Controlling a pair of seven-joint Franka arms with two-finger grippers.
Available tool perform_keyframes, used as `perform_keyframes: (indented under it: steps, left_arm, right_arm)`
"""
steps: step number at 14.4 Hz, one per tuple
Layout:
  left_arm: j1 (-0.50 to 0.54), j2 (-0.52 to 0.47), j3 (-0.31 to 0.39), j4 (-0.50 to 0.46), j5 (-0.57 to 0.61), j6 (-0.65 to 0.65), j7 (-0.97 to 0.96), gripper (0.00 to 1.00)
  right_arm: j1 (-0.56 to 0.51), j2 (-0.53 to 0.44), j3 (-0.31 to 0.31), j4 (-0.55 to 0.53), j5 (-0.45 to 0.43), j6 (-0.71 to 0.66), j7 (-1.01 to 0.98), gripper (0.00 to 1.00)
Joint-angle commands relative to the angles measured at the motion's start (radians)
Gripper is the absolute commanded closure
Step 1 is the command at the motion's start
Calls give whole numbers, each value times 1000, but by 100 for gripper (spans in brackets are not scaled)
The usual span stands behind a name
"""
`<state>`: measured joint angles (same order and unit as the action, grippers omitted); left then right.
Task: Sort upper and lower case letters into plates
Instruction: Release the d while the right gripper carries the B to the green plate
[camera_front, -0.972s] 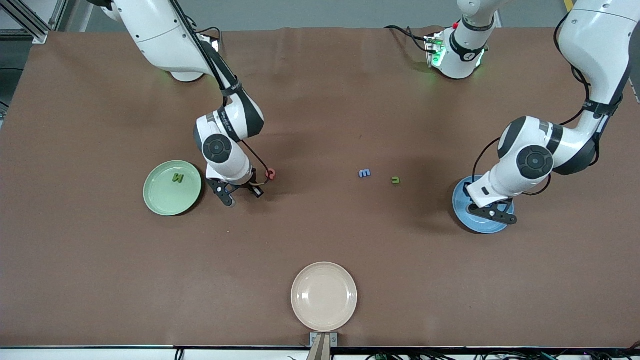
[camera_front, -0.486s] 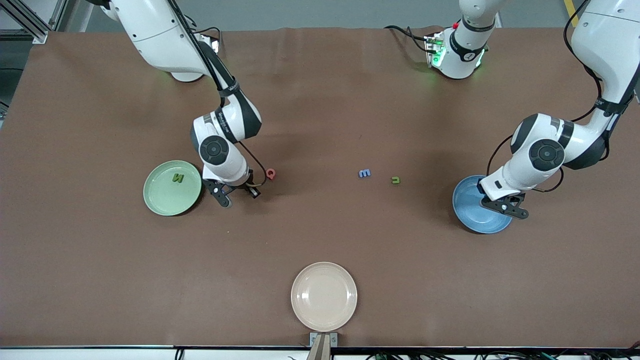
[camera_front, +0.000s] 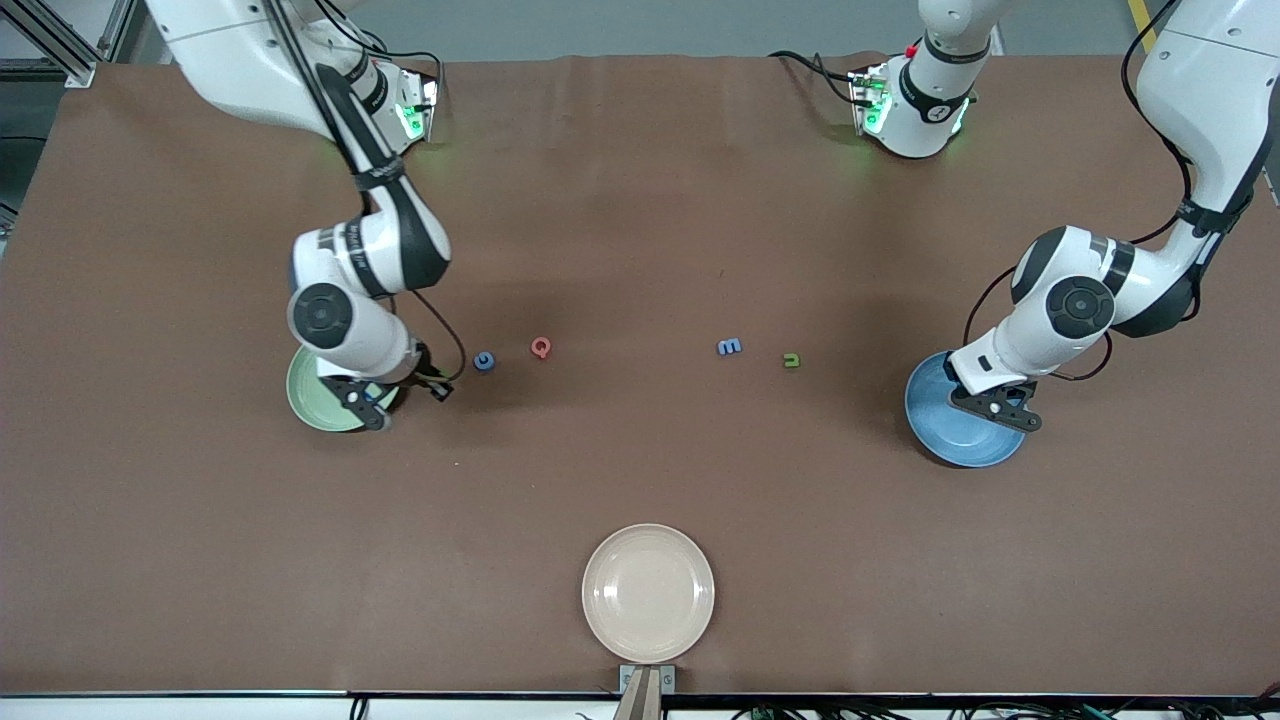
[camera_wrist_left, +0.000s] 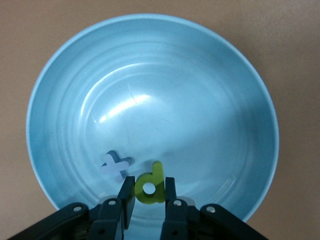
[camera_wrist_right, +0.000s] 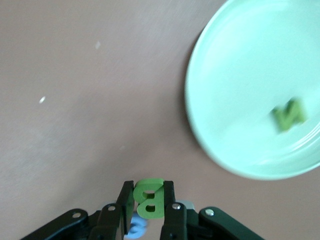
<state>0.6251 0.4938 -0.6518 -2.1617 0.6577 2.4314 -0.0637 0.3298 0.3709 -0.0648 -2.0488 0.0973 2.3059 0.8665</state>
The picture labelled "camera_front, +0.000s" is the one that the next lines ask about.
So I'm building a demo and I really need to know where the green plastic plate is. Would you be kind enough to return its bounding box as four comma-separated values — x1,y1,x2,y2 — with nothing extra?
286,343,401,433

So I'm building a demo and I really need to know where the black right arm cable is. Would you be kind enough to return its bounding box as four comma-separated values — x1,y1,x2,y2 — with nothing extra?
265,0,469,389

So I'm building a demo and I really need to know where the black base cable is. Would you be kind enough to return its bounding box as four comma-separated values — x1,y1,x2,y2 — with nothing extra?
768,50,863,106
350,38,447,101

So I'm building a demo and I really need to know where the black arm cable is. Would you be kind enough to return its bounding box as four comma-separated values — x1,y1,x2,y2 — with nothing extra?
265,0,469,389
963,0,1201,383

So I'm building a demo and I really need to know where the brown table mat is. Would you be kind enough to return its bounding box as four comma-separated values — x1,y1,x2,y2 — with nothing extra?
0,52,1280,698

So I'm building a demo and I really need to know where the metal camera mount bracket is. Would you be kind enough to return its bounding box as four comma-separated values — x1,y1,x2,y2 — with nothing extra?
618,664,677,720

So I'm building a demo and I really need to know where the cream plastic plate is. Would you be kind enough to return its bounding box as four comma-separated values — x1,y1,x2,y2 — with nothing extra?
582,523,716,664

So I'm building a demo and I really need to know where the blue plastic plate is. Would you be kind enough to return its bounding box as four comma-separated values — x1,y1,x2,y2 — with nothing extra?
905,350,1029,469

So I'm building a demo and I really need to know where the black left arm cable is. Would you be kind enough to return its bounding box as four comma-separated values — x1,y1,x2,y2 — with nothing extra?
963,0,1201,383

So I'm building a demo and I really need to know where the aluminium frame profile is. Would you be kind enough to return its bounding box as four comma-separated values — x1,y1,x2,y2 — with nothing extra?
0,0,136,89

